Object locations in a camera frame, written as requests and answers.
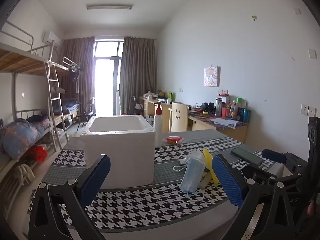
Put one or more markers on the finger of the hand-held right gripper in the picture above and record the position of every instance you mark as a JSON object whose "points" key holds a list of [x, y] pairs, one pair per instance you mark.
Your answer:
{"points": [[257, 171], [273, 155]]}

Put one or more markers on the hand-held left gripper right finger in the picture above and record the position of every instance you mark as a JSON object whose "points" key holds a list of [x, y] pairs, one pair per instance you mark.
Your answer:
{"points": [[227, 182]]}

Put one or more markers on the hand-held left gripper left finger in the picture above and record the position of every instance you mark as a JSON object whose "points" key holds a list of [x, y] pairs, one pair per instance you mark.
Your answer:
{"points": [[96, 177]]}

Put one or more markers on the pale green tissue packet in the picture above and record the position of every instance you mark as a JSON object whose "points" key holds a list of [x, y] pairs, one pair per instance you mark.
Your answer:
{"points": [[205, 181]]}

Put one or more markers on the white foam box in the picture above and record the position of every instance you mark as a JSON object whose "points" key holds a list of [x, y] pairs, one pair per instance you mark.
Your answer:
{"points": [[120, 155]]}

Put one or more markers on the blue face mask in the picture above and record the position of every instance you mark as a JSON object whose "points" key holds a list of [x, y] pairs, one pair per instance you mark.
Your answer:
{"points": [[191, 177]]}

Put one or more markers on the person's right hand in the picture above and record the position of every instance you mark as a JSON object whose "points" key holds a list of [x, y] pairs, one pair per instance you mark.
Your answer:
{"points": [[310, 208]]}

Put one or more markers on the black smartphone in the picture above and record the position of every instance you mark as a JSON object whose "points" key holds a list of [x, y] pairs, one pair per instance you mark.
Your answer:
{"points": [[246, 156]]}

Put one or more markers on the houndstooth tablecloth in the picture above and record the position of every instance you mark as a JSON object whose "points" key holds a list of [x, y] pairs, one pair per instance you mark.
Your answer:
{"points": [[130, 205]]}

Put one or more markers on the wooden desk with patterned top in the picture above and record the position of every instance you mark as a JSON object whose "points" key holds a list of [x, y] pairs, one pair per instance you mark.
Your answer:
{"points": [[225, 131]]}

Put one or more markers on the white papers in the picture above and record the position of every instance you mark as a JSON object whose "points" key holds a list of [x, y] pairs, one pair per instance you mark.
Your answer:
{"points": [[225, 122]]}

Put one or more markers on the row of toiletry bottles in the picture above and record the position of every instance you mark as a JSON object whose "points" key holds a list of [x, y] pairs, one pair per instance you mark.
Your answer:
{"points": [[235, 110]]}

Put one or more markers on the red plastic bag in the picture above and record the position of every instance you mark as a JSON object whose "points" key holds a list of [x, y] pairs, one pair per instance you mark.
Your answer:
{"points": [[39, 153]]}

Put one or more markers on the black folding chair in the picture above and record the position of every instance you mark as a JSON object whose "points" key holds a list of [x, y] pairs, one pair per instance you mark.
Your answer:
{"points": [[86, 115]]}

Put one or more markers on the red snack packet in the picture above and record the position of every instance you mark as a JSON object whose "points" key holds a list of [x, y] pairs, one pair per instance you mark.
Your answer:
{"points": [[173, 140]]}

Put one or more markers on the beige clothes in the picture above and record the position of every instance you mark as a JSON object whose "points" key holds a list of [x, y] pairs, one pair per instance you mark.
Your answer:
{"points": [[23, 173]]}

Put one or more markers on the dark blue folded bedding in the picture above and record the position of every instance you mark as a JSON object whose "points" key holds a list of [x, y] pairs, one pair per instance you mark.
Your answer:
{"points": [[71, 107]]}

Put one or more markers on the white lotion pump bottle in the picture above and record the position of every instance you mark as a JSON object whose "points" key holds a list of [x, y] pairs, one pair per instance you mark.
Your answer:
{"points": [[158, 130]]}

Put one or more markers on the black headphones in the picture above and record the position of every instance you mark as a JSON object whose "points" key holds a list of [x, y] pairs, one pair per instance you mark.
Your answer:
{"points": [[208, 107]]}

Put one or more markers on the wooden chair with smiley face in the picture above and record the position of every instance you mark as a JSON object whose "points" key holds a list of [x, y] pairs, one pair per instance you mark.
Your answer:
{"points": [[178, 117]]}

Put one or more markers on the blue and orange quilt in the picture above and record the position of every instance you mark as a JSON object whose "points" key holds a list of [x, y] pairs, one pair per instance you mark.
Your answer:
{"points": [[22, 135]]}

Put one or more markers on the light wooden desk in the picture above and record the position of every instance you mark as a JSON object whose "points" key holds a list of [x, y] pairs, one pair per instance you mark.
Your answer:
{"points": [[150, 107]]}

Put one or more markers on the glass balcony door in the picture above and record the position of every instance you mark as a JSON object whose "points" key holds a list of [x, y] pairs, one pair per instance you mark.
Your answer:
{"points": [[106, 80]]}

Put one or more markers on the green paper bag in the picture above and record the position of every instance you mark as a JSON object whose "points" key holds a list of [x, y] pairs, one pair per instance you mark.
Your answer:
{"points": [[170, 97]]}

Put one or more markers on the dark hanging clothes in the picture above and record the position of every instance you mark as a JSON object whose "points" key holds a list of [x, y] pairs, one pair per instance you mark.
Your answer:
{"points": [[74, 76]]}

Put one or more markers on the metal bed ladder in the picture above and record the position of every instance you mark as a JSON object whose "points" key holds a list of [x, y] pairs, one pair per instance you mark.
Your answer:
{"points": [[53, 80]]}

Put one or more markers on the brown curtain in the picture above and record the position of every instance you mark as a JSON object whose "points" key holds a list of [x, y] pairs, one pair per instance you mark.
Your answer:
{"points": [[80, 60], [137, 75]]}

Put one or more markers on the metal bunk bed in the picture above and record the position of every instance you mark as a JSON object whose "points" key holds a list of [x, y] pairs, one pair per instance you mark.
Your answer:
{"points": [[20, 60], [71, 65]]}

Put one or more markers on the white air conditioner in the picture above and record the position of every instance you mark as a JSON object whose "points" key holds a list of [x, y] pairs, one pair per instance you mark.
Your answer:
{"points": [[51, 38]]}

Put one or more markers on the ceiling light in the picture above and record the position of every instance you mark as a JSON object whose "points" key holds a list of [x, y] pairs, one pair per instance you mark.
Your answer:
{"points": [[109, 7]]}

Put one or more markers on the pink wall picture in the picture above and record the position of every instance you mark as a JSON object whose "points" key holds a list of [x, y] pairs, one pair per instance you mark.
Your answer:
{"points": [[210, 76]]}

